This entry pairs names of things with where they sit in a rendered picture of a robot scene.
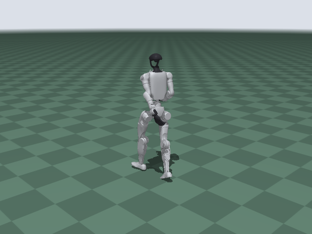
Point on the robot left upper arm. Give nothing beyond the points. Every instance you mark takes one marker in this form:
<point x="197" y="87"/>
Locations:
<point x="144" y="79"/>

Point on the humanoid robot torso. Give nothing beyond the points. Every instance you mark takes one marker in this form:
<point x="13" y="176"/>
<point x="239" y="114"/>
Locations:
<point x="158" y="87"/>

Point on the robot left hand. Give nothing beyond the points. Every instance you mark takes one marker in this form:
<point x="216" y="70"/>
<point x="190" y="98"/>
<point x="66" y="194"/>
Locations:
<point x="158" y="119"/>

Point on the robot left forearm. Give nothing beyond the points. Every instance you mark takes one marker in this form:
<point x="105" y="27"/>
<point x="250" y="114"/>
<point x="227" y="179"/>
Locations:
<point x="150" y="102"/>

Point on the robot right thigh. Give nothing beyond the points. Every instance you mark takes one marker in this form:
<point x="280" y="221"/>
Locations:
<point x="163" y="130"/>

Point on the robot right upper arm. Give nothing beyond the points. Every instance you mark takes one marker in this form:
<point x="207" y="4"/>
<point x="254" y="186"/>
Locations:
<point x="170" y="85"/>

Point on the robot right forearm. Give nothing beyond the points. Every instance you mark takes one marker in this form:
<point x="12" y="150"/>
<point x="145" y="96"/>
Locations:
<point x="166" y="98"/>

